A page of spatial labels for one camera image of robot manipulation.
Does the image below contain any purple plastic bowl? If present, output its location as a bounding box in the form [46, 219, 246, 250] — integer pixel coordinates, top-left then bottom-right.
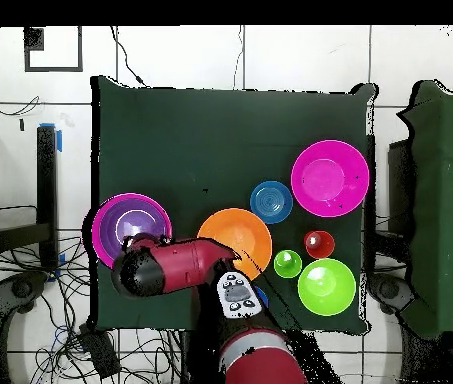
[99, 198, 169, 257]

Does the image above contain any pink plastic bowl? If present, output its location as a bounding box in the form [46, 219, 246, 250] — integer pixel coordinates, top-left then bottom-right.
[90, 192, 174, 270]
[290, 139, 371, 219]

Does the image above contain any translucent blue bowl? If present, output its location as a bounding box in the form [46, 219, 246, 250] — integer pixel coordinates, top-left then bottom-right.
[249, 180, 294, 225]

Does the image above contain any orange plastic bowl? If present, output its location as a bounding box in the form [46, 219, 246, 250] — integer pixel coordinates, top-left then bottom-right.
[196, 207, 274, 282]

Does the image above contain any black stand with blue tape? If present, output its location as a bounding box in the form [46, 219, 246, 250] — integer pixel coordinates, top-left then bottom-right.
[0, 122, 65, 283]

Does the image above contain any black power adapter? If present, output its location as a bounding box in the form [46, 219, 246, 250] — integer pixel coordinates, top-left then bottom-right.
[77, 322, 122, 380]

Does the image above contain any dark blue bowl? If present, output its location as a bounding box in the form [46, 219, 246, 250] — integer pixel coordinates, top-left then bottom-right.
[254, 285, 270, 310]

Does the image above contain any dark green tablecloth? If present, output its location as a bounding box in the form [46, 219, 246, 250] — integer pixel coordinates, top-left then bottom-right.
[90, 75, 379, 333]

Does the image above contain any green plastic cup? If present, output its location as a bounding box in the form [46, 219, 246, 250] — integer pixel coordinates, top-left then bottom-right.
[272, 249, 304, 279]

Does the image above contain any orange-red plastic cup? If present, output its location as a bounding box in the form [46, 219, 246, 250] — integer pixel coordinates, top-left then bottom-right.
[303, 229, 336, 260]

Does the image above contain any green plastic bowl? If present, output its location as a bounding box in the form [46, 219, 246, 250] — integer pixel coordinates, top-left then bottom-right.
[296, 258, 357, 317]

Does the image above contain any black floor cable tangle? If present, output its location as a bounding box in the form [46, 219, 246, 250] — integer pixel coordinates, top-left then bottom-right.
[0, 235, 183, 384]

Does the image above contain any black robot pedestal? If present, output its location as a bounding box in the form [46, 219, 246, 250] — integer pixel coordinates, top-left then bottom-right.
[177, 329, 227, 384]

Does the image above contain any black pedestal foot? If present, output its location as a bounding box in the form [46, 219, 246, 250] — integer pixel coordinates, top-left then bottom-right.
[0, 270, 49, 317]
[367, 271, 417, 317]

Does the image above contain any black cable with plug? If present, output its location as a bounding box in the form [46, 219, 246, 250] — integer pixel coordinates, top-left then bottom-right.
[108, 25, 149, 87]

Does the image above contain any black square floor frame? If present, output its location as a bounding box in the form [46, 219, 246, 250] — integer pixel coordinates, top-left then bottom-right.
[23, 25, 84, 74]

